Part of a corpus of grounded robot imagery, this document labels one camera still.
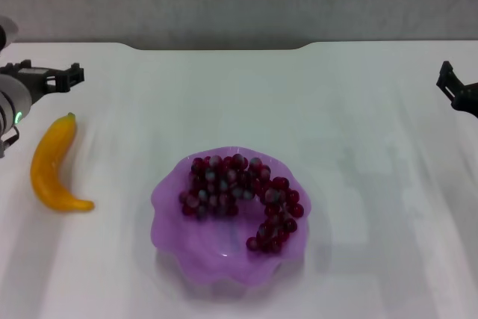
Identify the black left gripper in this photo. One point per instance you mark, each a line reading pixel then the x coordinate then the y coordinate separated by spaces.
pixel 35 81

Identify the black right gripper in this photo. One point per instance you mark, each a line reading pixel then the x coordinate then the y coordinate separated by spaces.
pixel 468 100

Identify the yellow banana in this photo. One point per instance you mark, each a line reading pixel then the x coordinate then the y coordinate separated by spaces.
pixel 45 173

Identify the dark red grape bunch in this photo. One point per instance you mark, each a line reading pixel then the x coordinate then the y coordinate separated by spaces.
pixel 220 184

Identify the white and silver left arm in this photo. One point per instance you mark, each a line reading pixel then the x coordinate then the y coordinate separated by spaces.
pixel 11 102

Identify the purple wavy-rimmed plastic bowl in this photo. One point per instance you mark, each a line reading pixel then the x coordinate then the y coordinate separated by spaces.
pixel 209 263

